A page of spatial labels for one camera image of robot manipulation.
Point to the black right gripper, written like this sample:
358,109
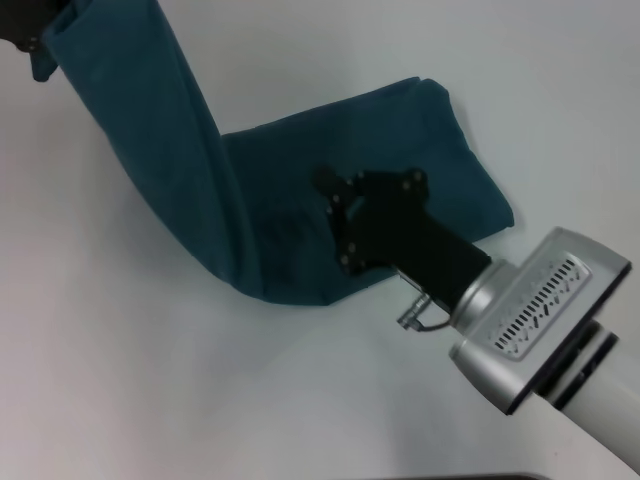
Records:
415,235

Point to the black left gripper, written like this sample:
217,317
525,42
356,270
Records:
22,22

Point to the teal t-shirt with beige print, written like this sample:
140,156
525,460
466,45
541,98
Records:
175,175

